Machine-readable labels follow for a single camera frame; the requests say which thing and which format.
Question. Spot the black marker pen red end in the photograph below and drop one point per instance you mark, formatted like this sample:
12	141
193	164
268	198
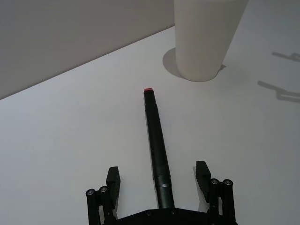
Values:
157	145

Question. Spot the cream white cup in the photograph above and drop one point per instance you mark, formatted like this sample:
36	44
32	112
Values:
201	39

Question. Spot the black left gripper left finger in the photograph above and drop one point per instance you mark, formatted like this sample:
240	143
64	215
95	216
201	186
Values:
113	185

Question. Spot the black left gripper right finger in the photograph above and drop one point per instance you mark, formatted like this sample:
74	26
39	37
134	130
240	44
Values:
203	178

